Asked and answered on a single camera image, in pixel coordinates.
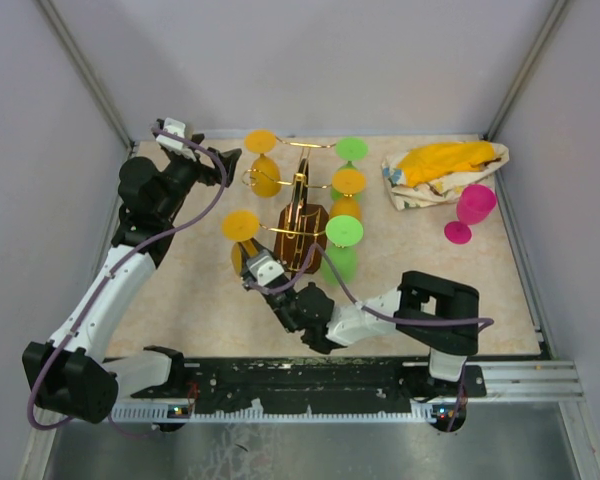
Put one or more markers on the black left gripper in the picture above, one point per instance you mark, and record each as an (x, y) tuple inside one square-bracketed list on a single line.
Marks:
[(207, 175)]

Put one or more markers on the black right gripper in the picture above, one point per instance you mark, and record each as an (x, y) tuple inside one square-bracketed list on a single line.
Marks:
[(257, 246)]

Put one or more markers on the yellow wine glass hung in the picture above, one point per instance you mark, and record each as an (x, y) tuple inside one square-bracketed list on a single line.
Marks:
[(264, 174)]

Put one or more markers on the green wine glass hung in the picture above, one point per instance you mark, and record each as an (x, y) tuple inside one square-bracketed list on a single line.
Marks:
[(350, 150)]

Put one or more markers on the pink plastic wine glass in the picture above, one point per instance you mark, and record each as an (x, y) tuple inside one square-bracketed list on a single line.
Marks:
[(474, 206)]

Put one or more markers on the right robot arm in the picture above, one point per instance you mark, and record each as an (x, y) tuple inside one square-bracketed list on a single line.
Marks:
[(439, 313)]

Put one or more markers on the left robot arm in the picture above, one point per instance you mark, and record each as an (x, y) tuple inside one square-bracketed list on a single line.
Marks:
[(68, 374)]

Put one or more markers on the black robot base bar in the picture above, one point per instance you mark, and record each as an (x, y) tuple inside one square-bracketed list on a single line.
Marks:
[(203, 377)]

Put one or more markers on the wooden rack base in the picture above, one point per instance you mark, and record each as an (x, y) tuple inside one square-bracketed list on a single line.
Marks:
[(295, 237)]

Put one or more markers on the yellow patterned folded cloth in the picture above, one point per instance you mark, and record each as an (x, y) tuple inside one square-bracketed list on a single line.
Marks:
[(438, 173)]

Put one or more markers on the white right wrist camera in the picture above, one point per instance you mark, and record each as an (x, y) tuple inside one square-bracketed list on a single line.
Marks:
[(263, 273)]

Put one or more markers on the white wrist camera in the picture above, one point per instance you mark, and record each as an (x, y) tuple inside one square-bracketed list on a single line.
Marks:
[(169, 134), (263, 273)]

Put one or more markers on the gold wire wine glass rack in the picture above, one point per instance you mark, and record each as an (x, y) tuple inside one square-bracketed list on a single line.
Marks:
[(299, 183)]

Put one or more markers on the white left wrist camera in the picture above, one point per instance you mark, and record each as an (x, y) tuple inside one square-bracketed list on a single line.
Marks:
[(169, 134)]

